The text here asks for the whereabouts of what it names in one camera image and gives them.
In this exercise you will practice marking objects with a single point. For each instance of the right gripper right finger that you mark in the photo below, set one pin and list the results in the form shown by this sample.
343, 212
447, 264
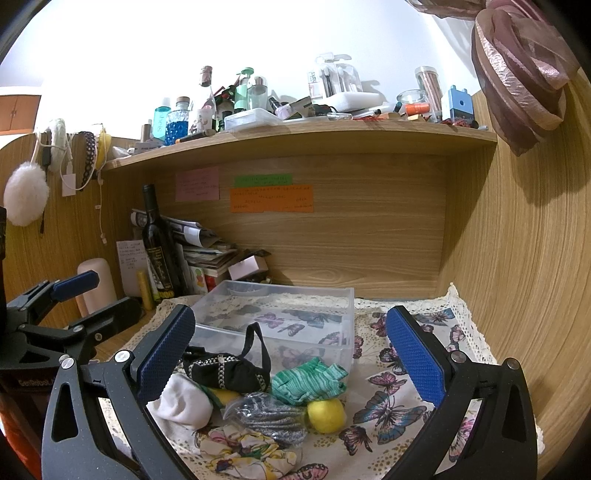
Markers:
502, 443

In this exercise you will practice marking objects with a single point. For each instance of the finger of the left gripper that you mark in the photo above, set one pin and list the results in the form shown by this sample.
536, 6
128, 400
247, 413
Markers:
103, 324
40, 299

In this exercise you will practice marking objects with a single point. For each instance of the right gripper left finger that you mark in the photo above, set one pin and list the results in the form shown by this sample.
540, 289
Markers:
97, 425

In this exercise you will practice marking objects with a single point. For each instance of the white sock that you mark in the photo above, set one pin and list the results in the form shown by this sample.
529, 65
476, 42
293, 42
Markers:
181, 404

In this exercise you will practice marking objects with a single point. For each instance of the floral yellow white scrunchie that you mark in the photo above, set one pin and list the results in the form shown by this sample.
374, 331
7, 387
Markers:
242, 453

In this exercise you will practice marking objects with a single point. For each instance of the grey glitter scrunchie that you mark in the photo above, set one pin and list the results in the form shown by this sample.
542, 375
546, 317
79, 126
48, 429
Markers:
263, 413

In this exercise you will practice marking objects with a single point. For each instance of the yellow soft ball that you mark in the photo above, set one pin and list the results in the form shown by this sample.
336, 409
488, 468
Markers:
327, 416

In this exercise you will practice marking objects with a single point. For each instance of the cream cylindrical case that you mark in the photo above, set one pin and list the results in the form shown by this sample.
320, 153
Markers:
103, 294

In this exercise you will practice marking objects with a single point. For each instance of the yellow tube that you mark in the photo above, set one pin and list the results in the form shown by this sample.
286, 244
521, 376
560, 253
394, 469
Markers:
144, 289

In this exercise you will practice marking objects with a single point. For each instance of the white handwritten note paper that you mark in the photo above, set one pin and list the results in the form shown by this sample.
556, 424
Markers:
132, 258

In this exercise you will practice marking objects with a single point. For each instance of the dark wine bottle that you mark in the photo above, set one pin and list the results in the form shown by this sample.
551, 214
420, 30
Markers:
158, 246

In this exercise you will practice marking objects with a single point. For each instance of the white fluffy pompom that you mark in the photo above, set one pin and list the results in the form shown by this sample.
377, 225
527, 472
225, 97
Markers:
26, 194

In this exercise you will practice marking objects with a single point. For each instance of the butterfly print lace cloth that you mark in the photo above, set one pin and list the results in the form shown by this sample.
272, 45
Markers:
384, 409

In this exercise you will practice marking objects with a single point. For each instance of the stack of magazines and papers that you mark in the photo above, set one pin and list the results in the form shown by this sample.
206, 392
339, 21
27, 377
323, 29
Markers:
204, 258

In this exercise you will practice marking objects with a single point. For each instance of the small pink white box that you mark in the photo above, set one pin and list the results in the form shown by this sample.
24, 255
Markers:
248, 267

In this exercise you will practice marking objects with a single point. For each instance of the pink sticky note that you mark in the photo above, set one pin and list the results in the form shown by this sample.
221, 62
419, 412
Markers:
197, 185

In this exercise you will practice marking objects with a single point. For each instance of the clear plastic storage bin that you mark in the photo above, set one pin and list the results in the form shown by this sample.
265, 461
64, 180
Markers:
297, 323

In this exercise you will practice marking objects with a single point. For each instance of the green sticky note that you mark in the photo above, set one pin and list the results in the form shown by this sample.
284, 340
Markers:
263, 180

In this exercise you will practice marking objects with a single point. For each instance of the blue patterned glass jar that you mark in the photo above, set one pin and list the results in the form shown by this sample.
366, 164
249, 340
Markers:
176, 125

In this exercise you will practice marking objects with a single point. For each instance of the teal bottle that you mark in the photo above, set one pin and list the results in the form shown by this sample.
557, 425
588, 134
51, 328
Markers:
159, 119

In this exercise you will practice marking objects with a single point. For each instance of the orange sticky note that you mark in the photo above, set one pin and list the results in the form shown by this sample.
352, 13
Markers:
279, 199

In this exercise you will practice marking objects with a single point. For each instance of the white plastic tray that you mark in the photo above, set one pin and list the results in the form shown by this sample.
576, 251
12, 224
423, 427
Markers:
248, 119

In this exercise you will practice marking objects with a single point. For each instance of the wooden shelf board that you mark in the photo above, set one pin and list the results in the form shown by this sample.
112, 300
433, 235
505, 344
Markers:
312, 138

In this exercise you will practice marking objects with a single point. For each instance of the blue stamp device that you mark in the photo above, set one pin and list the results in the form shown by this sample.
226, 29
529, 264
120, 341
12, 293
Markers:
461, 105

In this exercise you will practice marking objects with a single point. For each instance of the clear jar with straws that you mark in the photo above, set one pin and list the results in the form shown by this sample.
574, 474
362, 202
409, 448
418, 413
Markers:
428, 81

